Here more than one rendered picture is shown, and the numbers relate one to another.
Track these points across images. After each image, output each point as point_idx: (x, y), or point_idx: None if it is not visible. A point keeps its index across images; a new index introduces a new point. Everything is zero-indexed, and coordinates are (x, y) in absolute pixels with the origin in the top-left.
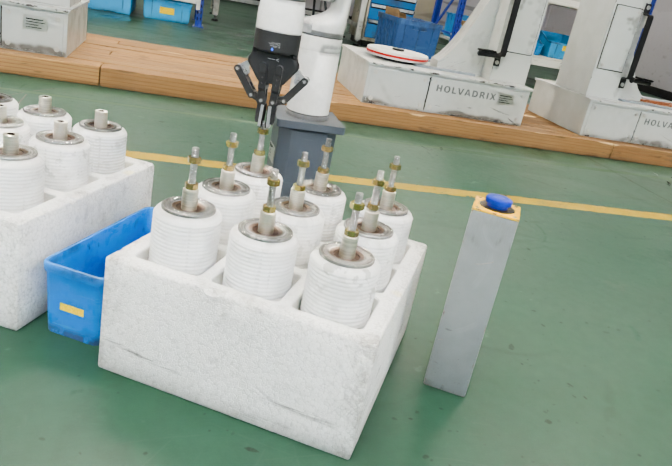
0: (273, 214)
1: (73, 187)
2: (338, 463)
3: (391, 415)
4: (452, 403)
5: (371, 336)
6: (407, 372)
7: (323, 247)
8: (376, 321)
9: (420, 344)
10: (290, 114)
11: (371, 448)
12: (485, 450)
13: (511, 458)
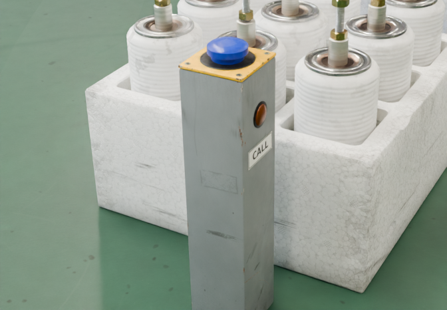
0: None
1: None
2: (96, 201)
3: (161, 245)
4: (181, 303)
5: (100, 88)
6: None
7: (176, 16)
8: (128, 94)
9: (325, 304)
10: None
11: (112, 223)
12: (89, 309)
13: None
